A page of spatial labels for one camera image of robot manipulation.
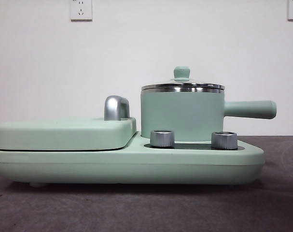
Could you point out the glass lid with green knob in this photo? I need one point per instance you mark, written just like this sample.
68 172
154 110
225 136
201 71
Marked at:
182 72

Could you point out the silver control knob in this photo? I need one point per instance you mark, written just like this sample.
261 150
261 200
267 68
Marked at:
162 139
224 140

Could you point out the mint green breakfast machine base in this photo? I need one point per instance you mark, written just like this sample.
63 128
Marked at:
197 166

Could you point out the mint green hinged griddle cover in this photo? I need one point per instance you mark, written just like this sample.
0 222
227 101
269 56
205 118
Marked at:
64 135

